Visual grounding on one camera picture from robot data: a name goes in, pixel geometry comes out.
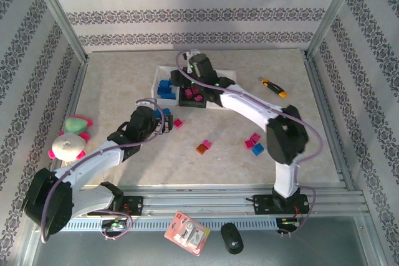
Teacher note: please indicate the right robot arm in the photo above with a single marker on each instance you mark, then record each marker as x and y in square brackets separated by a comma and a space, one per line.
[286, 138]

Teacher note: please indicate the red usb drive package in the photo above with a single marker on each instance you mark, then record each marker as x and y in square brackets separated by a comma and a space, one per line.
[187, 233]

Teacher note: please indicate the yellow black utility knife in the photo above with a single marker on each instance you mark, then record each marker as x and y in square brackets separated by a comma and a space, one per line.
[272, 87]

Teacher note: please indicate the pink lego brick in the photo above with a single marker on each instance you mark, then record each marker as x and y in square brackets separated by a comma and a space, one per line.
[178, 123]
[188, 93]
[195, 90]
[249, 144]
[207, 144]
[255, 137]
[198, 98]

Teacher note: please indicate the aluminium mounting rail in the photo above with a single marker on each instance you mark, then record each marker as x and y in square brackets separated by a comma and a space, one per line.
[199, 200]

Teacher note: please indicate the aluminium corner post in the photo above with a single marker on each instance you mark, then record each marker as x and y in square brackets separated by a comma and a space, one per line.
[61, 17]
[332, 13]

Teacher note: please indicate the small circuit board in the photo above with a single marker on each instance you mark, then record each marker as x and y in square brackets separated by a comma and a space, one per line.
[112, 224]
[288, 222]

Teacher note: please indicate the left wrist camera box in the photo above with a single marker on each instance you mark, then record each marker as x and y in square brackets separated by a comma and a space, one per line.
[145, 102]

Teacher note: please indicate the black computer mouse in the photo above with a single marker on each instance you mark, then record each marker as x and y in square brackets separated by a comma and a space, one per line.
[232, 238]

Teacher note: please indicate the grey metal shelf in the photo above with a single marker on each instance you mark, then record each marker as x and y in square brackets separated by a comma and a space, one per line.
[311, 247]

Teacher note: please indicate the green pink plush toy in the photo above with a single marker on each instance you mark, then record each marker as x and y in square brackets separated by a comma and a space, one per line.
[76, 124]

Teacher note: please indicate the aluminium side rail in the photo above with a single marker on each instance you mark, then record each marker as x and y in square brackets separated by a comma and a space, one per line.
[321, 91]

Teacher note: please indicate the blue lego brick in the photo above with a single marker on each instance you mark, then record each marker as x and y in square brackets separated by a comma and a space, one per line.
[163, 84]
[161, 93]
[166, 112]
[258, 150]
[170, 95]

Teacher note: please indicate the black plastic bin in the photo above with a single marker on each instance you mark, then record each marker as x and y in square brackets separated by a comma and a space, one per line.
[191, 104]

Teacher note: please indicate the orange lego brick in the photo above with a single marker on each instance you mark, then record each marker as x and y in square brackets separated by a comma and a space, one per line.
[201, 149]

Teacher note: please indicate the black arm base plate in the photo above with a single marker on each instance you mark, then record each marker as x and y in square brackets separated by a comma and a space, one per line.
[135, 205]
[262, 203]

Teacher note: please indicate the white pink plush toy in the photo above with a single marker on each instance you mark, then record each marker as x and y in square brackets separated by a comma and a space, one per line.
[67, 147]

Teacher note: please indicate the white plastic bin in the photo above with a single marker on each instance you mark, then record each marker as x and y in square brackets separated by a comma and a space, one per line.
[230, 76]
[162, 73]

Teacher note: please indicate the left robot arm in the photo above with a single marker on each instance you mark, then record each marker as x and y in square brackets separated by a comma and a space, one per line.
[87, 163]

